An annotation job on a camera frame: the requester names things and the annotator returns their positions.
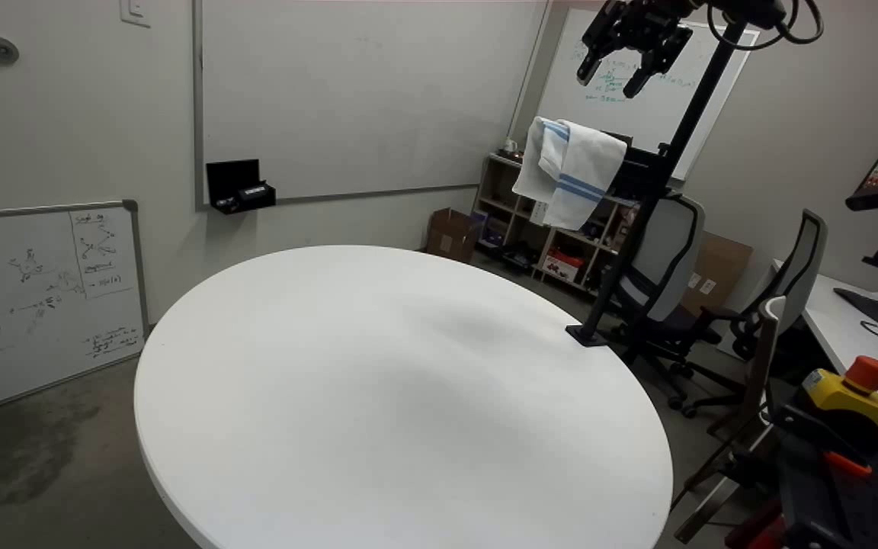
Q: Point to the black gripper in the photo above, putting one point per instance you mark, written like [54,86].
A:
[648,22]

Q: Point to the white cloth with blue stripes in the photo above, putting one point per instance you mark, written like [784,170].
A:
[573,170]

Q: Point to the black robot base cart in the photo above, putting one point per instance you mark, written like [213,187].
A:
[856,503]

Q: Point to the whiteboard with green writing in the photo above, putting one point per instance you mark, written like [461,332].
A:
[570,92]

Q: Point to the black clamped pole stand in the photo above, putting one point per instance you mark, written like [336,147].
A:
[634,235]

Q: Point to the grey mesh office chair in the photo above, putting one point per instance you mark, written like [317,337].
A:
[668,253]

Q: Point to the wooden cubby shelf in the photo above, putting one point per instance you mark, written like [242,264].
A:
[504,218]

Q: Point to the red box on shelf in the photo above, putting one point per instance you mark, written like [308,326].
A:
[564,267]

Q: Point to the brown cardboard box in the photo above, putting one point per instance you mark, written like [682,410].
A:
[448,232]

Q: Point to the black office chair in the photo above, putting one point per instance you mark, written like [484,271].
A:
[801,271]

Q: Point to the white desk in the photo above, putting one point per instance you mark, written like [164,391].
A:
[853,347]

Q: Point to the metal tripod legs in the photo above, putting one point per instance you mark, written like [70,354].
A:
[740,448]

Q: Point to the yellow emergency stop button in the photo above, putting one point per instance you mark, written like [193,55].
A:
[853,398]

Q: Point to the black whiteboard eraser holder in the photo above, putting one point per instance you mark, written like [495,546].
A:
[238,183]

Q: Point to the small whiteboard with writing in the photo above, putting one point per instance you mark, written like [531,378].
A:
[31,294]

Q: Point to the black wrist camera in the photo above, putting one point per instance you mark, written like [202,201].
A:
[760,11]

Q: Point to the round grey wall sensor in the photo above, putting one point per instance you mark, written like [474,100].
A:
[1,49]

